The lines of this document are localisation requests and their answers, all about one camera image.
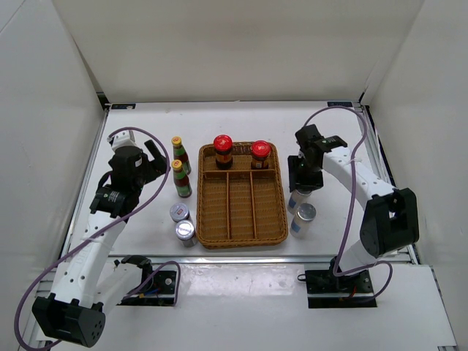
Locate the silver-lid white can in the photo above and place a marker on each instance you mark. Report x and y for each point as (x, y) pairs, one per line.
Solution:
(302, 220)
(297, 197)

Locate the brown wicker basket tray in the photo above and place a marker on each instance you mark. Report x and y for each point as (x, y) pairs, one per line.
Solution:
(240, 206)

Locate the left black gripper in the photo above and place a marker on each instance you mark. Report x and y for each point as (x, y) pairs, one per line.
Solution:
(156, 167)

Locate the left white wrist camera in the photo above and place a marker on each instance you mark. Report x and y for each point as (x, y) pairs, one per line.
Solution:
(121, 139)

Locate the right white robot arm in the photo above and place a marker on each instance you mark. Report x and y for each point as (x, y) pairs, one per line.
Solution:
(390, 215)

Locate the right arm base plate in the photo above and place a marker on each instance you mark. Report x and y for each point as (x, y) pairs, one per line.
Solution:
(326, 291)

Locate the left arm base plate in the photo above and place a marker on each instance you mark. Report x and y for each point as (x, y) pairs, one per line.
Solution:
(161, 283)

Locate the white-lid spice jar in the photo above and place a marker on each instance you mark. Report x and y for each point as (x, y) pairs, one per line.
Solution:
(179, 212)
(185, 232)

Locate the red-lid sauce jar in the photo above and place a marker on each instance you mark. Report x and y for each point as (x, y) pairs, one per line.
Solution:
(223, 146)
(261, 151)

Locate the yellow-cap sauce bottle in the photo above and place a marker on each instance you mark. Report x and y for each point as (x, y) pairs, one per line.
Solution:
(179, 152)
(181, 179)

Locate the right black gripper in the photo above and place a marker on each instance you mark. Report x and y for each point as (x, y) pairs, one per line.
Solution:
(295, 177)

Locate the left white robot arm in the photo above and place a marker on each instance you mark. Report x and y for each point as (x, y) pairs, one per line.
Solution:
(75, 311)

